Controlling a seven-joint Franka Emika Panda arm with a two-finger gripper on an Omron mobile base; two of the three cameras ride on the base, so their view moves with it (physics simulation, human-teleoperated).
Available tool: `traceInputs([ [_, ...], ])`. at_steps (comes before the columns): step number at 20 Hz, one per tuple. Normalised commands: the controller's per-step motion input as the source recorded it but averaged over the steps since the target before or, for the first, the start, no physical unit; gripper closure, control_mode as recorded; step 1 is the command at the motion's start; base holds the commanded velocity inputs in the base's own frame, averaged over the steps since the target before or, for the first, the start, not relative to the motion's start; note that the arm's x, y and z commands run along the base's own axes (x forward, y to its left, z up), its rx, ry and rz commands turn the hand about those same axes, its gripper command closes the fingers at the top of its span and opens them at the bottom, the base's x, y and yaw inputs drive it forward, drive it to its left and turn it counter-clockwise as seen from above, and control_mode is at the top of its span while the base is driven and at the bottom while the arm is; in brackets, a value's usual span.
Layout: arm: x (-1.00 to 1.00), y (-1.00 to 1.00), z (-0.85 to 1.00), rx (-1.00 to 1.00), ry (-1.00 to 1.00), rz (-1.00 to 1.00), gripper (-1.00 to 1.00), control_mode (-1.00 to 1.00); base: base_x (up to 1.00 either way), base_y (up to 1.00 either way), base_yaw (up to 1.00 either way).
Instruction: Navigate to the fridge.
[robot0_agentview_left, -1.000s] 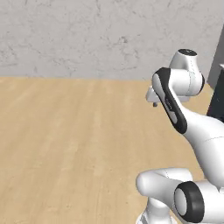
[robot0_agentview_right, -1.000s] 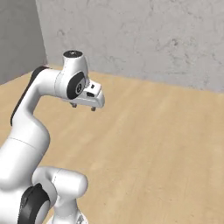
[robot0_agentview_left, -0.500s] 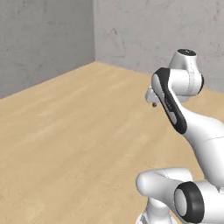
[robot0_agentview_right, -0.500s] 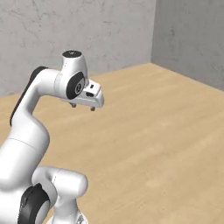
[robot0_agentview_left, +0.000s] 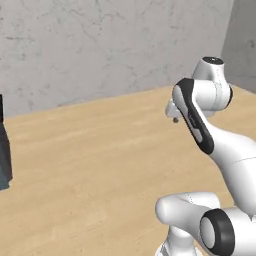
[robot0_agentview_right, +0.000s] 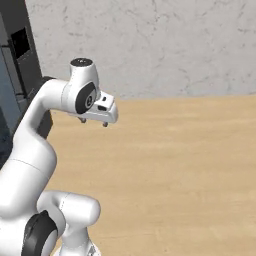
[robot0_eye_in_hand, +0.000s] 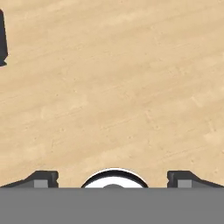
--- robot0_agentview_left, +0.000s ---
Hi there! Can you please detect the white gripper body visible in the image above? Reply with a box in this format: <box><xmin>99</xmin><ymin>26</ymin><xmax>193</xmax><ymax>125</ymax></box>
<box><xmin>165</xmin><ymin>98</ymin><xmax>183</xmax><ymax>122</ymax></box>

